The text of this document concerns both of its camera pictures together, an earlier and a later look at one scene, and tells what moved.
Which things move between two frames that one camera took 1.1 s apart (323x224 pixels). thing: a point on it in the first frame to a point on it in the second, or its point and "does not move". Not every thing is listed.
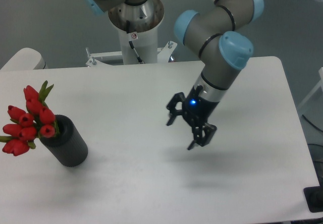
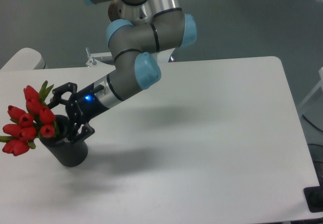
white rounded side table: [26, 59] does not move
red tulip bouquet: [27, 125] does not move
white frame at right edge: [320, 71] does not move
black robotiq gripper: [197, 110] to [84, 106]
